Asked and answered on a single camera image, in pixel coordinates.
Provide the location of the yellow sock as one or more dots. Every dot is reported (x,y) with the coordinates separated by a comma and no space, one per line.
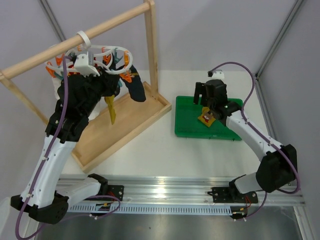
(206,117)
(109,100)

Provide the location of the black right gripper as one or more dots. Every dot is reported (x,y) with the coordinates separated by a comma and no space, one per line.
(200,89)

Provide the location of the white sock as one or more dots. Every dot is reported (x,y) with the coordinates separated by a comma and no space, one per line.
(56,84)
(95,112)

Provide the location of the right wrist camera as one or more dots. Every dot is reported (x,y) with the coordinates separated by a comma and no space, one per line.
(218,74)

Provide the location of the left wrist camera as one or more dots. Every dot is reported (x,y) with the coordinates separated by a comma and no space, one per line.
(84,64)

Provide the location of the wooden drying rack stand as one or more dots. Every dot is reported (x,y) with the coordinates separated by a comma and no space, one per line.
(100,138)

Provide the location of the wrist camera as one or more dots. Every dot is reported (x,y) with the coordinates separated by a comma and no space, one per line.
(218,74)
(84,64)

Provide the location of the aluminium mounting rail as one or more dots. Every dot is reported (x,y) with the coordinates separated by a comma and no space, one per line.
(191,196)

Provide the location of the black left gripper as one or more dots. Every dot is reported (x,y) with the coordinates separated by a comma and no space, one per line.
(109,81)

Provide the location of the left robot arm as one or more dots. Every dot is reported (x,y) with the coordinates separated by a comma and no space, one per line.
(76,99)

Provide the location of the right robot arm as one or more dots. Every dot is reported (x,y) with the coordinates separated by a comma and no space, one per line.
(278,162)

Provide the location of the green plastic tray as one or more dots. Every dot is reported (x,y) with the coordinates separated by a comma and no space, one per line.
(187,124)

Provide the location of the white plastic clip hanger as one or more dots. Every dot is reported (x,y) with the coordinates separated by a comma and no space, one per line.
(114,60)

